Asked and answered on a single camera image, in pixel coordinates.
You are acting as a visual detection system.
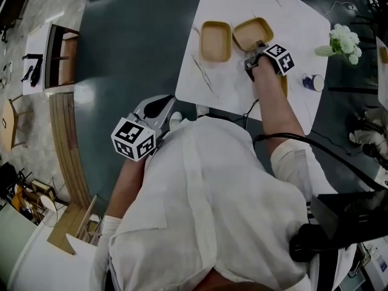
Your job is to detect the blue enamel mug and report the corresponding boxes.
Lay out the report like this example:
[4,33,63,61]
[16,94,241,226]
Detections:
[301,73,325,93]

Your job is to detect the person's right forearm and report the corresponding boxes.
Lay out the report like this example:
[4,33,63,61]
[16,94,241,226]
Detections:
[252,55,306,147]

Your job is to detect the white marble table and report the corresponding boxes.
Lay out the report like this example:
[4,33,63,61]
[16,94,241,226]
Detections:
[175,0,331,136]

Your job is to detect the grey marble table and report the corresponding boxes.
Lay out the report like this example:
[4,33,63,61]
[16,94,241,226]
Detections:
[375,36,388,105]

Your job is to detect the round white stool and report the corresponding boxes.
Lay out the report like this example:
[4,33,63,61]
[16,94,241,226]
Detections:
[35,194,59,227]

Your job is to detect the black equipment bag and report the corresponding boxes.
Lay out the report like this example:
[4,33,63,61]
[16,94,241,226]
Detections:
[289,189,388,263]

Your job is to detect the person's left white shoe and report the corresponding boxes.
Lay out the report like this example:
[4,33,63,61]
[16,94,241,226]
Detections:
[169,111,184,130]

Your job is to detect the white flower bunch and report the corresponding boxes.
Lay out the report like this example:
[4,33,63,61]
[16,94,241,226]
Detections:
[329,24,363,65]

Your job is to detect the black handheld device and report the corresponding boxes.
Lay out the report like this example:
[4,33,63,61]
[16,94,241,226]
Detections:
[20,53,44,88]

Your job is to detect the thick black cable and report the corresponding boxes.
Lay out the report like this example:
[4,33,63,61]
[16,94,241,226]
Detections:
[253,132,388,190]

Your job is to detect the person's black trousers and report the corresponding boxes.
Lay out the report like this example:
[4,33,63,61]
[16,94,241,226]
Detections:
[196,112,248,132]

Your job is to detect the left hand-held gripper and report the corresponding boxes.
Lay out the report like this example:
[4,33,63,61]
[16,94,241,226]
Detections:
[110,94,178,162]

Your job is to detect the dark wooden desk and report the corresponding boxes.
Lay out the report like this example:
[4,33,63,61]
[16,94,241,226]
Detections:
[0,0,35,27]

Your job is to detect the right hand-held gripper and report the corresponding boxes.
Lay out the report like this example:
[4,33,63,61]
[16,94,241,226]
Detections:
[244,41,296,82]

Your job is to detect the person's left forearm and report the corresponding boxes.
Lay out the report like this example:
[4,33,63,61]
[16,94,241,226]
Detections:
[104,158,146,224]

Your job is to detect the curved wooden platform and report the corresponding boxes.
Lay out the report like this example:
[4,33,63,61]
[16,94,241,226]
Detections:
[48,92,93,212]

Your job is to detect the white side table wooden shelf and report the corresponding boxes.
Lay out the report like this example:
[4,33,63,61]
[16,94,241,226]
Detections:
[22,21,80,96]

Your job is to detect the white vase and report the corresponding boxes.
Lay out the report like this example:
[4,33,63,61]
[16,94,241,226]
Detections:
[314,45,337,57]

